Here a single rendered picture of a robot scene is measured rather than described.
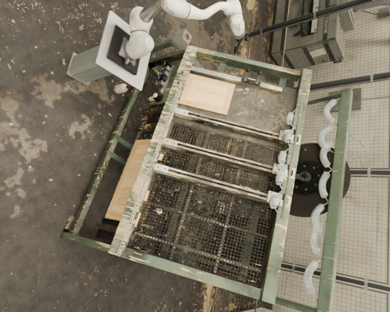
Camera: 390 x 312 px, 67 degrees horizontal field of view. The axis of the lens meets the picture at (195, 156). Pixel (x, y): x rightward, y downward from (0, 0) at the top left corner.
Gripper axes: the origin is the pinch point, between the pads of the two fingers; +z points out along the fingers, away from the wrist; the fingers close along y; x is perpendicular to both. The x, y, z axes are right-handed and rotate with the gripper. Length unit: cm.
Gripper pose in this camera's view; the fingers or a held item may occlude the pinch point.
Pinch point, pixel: (241, 46)
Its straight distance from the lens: 276.3
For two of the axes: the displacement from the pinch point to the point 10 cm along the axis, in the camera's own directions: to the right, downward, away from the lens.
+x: -7.9, -5.4, 2.9
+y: 5.5, -8.3, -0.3
